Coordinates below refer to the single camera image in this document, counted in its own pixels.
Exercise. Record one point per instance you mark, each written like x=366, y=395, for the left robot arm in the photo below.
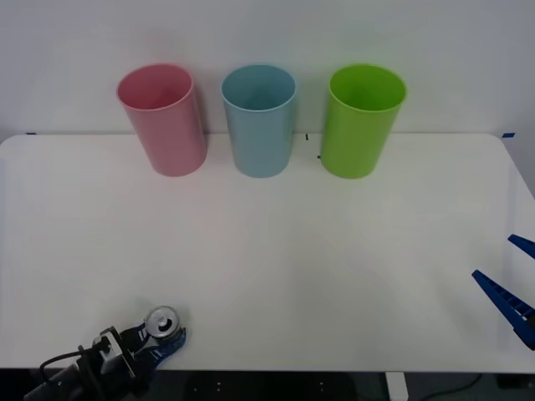
x=71, y=378

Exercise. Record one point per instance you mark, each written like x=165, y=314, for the white table leg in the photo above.
x=396, y=386

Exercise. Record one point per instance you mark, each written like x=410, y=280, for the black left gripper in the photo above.
x=142, y=372

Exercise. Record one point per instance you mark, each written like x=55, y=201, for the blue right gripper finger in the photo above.
x=524, y=244
x=507, y=303

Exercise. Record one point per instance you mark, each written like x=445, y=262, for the pink plastic waste bin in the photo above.
x=167, y=133

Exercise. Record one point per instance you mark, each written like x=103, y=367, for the green plastic waste bin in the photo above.
x=355, y=142

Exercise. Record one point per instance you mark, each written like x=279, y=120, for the pale blue plastic waste bin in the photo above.
x=260, y=138

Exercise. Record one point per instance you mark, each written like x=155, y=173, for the blue drink can silver top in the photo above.
x=162, y=321

